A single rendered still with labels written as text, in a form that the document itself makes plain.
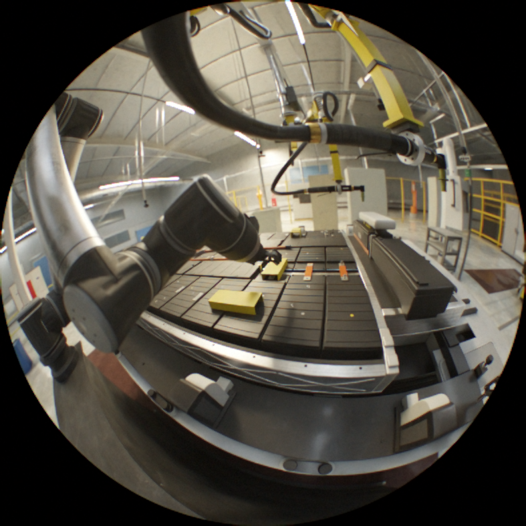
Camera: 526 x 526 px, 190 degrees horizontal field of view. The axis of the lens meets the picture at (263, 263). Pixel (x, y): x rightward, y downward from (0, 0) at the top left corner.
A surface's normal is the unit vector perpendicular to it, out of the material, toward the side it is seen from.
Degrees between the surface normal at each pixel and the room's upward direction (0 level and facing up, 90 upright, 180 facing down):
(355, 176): 90
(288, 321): 0
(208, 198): 91
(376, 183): 90
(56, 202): 65
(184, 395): 0
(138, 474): 0
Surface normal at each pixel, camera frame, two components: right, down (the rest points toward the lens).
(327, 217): -0.35, 0.40
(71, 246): 0.74, -0.36
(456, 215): -0.99, 0.17
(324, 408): -0.15, -0.92
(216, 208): 0.29, 0.56
